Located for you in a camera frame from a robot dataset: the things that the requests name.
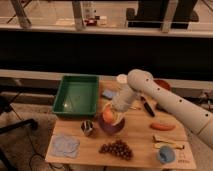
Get red bowl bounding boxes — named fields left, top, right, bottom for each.
left=154, top=79, right=171, bottom=91

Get small metallic cup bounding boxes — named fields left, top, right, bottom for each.
left=81, top=120, right=94, bottom=136

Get light blue cloth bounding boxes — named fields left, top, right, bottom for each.
left=50, top=134, right=80, bottom=158

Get white round lid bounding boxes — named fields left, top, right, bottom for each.
left=116, top=74, right=127, bottom=84

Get blue round object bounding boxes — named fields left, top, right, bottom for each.
left=157, top=146, right=175, bottom=164

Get yellow banana peel piece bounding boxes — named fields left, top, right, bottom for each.
left=153, top=134, right=185, bottom=150

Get orange apple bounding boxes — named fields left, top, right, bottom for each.
left=103, top=109, right=114, bottom=123

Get green plastic tray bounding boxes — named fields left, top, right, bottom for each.
left=52, top=76, right=99, bottom=117

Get purple bowl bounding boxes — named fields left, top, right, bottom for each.
left=98, top=115, right=125, bottom=135

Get bunch of dark grapes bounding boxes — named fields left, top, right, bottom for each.
left=99, top=140, right=133, bottom=160

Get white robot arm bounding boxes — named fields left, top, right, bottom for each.
left=112, top=69, right=213, bottom=149

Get black chair base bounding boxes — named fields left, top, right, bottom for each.
left=0, top=96, right=38, bottom=171

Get blue sponge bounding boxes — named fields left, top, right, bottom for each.
left=102, top=90, right=116, bottom=99

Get orange carrot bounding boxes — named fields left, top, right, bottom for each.
left=150, top=123, right=175, bottom=131

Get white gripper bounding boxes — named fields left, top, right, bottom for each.
left=112, top=96, right=129, bottom=126

